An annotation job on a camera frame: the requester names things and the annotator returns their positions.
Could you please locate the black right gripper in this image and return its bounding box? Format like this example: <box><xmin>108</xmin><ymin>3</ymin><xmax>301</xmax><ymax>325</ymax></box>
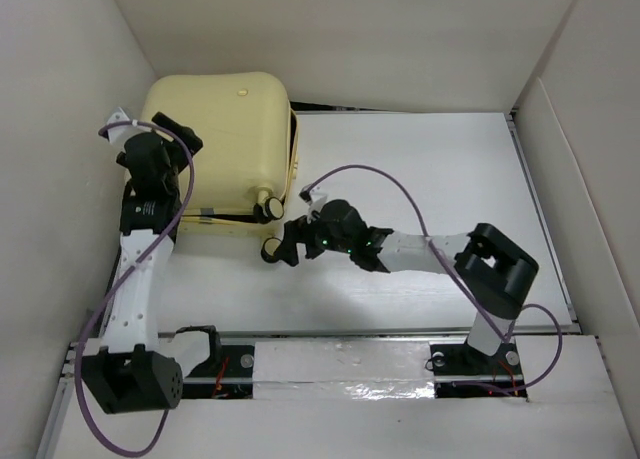
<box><xmin>275</xmin><ymin>210</ymin><xmax>354</xmax><ymax>265</ymax></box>

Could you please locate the yellow hard-shell suitcase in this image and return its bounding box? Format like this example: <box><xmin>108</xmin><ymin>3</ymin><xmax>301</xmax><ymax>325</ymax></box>
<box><xmin>140</xmin><ymin>72</ymin><xmax>298</xmax><ymax>241</ymax></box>

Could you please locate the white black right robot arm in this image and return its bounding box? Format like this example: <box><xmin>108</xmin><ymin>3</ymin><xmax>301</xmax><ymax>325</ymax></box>
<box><xmin>261</xmin><ymin>200</ymin><xmax>539</xmax><ymax>372</ymax></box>

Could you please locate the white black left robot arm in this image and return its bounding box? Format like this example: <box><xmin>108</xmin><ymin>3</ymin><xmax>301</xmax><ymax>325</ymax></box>
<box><xmin>80</xmin><ymin>108</ymin><xmax>225</xmax><ymax>414</ymax></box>

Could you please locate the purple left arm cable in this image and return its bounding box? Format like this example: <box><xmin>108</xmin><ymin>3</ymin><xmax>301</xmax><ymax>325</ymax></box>
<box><xmin>72</xmin><ymin>121</ymin><xmax>196</xmax><ymax>454</ymax></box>

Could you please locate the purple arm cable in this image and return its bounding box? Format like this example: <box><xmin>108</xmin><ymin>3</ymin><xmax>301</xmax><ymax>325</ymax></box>
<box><xmin>72</xmin><ymin>121</ymin><xmax>196</xmax><ymax>454</ymax></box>
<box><xmin>299</xmin><ymin>164</ymin><xmax>564</xmax><ymax>398</ymax></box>

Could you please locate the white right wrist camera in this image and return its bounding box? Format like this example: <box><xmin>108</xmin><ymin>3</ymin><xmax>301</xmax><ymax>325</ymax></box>
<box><xmin>299</xmin><ymin>184</ymin><xmax>328</xmax><ymax>223</ymax></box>

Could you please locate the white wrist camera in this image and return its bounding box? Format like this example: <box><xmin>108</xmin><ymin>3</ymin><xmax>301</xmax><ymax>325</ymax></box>
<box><xmin>98</xmin><ymin>107</ymin><xmax>140</xmax><ymax>148</ymax></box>
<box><xmin>299</xmin><ymin>184</ymin><xmax>328</xmax><ymax>223</ymax></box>

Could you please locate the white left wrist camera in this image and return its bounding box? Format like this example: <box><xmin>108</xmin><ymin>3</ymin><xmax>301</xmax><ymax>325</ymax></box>
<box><xmin>98</xmin><ymin>107</ymin><xmax>140</xmax><ymax>148</ymax></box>

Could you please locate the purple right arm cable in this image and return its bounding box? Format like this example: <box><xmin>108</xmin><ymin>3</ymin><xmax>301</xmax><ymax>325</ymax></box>
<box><xmin>299</xmin><ymin>164</ymin><xmax>564</xmax><ymax>398</ymax></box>

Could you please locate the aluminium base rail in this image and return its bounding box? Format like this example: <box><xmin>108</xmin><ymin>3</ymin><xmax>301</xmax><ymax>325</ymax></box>
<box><xmin>69</xmin><ymin>328</ymin><xmax>610</xmax><ymax>415</ymax></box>

